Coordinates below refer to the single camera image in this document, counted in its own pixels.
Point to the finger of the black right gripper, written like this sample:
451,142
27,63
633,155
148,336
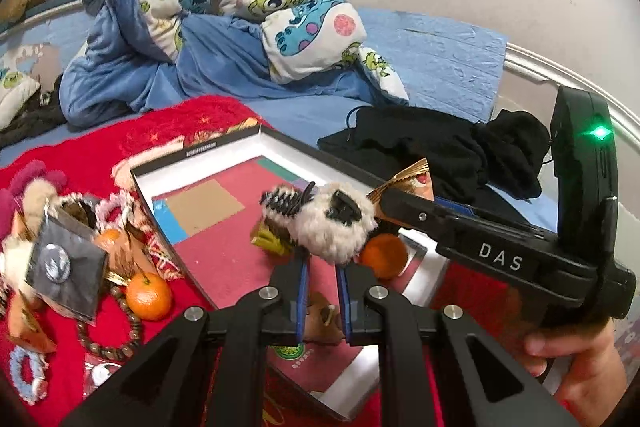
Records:
417,213

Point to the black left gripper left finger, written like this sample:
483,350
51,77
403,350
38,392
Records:
205,368

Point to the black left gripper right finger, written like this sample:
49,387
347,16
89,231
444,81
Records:
439,368

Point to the orange mandarin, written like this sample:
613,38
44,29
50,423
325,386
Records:
149,296
386,255

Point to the white fluffy hair claw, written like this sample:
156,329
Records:
332,222

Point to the brown plush toy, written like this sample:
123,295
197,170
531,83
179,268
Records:
323,322

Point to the orange triangular snack pack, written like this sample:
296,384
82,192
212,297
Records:
264,238

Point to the right hand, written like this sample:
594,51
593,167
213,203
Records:
596,379

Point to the black garment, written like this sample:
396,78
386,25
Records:
467,161

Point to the dark foil packet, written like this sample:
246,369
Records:
67,268

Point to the black shallow box lid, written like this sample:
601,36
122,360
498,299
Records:
204,200

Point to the white plush sheep toy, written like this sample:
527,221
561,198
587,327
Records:
16,252

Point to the magenta plush toy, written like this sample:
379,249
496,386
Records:
27,193

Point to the monster print blue blanket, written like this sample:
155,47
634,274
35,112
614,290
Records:
142,55

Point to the monster print pillow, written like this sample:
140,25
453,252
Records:
15,90

